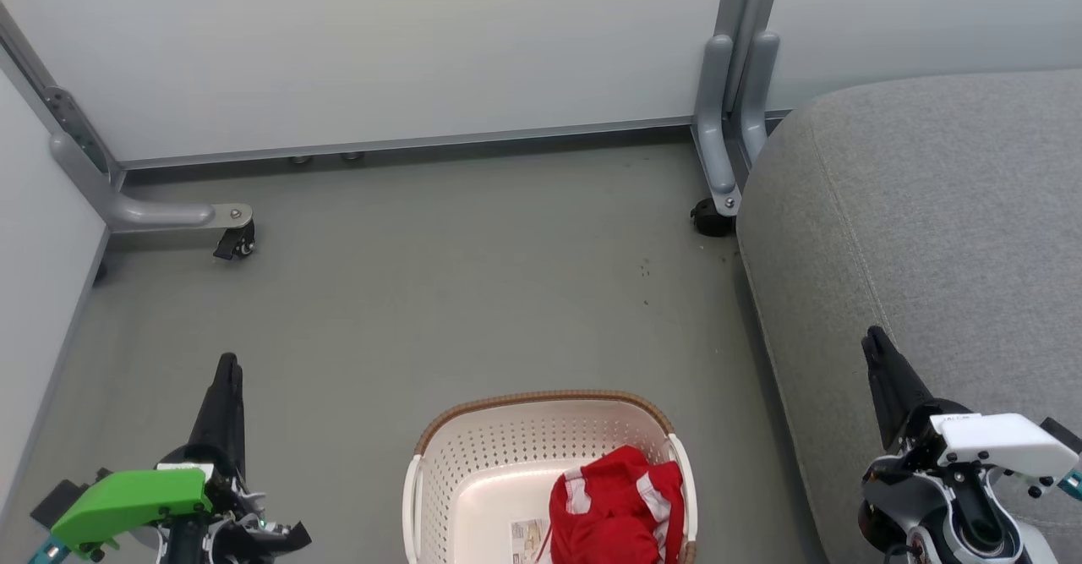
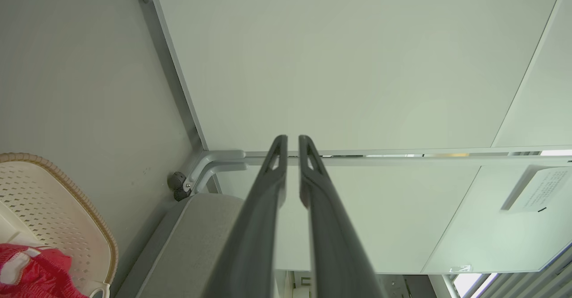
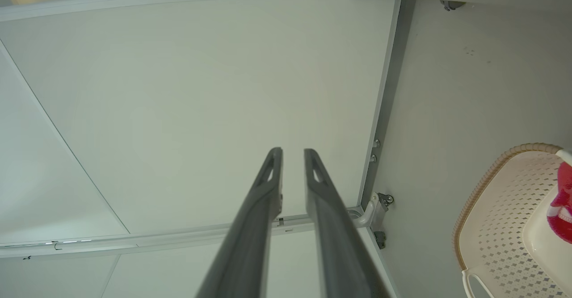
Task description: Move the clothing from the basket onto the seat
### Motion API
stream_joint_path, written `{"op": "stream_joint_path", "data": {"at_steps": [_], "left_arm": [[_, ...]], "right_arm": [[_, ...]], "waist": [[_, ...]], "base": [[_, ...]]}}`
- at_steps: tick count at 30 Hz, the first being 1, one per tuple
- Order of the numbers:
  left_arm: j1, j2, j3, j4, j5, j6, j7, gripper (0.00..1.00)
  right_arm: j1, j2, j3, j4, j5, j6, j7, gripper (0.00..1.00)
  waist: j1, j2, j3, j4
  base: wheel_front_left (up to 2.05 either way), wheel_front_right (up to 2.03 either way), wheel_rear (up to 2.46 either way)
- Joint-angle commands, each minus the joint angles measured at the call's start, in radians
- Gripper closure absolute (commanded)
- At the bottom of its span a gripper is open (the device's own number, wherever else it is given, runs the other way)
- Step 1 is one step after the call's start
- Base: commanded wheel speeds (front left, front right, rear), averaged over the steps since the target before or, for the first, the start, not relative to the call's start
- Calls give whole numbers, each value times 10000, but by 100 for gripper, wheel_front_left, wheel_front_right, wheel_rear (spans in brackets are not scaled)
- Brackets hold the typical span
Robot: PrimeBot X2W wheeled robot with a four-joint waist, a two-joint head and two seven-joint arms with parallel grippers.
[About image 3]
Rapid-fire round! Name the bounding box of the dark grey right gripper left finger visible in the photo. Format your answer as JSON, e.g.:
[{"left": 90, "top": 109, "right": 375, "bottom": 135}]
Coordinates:
[{"left": 195, "top": 147, "right": 283, "bottom": 298}]

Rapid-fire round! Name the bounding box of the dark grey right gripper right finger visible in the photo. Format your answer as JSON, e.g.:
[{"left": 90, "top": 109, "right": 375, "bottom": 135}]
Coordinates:
[{"left": 304, "top": 149, "right": 395, "bottom": 298}]

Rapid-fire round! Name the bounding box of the red and white striped garment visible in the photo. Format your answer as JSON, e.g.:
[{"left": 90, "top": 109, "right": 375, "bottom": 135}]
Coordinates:
[{"left": 546, "top": 148, "right": 572, "bottom": 245}]

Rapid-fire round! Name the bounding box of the grey metal partition foot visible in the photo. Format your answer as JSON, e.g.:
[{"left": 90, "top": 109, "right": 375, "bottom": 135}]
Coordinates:
[{"left": 348, "top": 193, "right": 387, "bottom": 228}]

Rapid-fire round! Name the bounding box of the cream perforated laundry basket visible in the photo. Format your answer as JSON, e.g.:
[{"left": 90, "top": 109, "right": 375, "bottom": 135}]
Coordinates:
[{"left": 452, "top": 143, "right": 572, "bottom": 298}]

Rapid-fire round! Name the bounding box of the grey partition bottom rail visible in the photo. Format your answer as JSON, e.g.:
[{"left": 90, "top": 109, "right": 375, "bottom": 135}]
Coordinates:
[{"left": 357, "top": 0, "right": 416, "bottom": 209}]

